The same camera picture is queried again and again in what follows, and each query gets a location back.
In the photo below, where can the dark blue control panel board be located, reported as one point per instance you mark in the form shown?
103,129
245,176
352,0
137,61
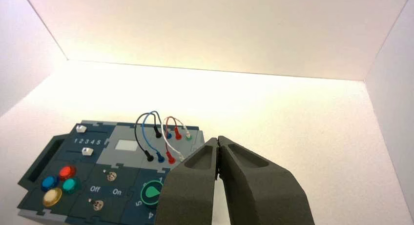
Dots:
97,171

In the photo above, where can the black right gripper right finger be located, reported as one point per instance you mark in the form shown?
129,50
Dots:
262,191

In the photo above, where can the silver toggle switch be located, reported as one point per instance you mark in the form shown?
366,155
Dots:
97,204
111,176

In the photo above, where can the teal green push button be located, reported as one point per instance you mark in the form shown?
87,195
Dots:
70,185

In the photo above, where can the green rotary dial knob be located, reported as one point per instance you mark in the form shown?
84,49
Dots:
152,192

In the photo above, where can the red push button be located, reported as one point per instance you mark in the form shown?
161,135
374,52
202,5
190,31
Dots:
67,172

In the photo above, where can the white slider knob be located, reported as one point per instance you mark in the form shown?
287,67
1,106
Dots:
81,129
87,151

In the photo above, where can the yellow push button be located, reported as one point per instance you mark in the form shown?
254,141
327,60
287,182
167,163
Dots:
52,197

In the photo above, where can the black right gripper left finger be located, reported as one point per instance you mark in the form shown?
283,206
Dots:
190,188

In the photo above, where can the blue push button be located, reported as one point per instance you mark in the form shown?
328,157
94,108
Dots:
49,183

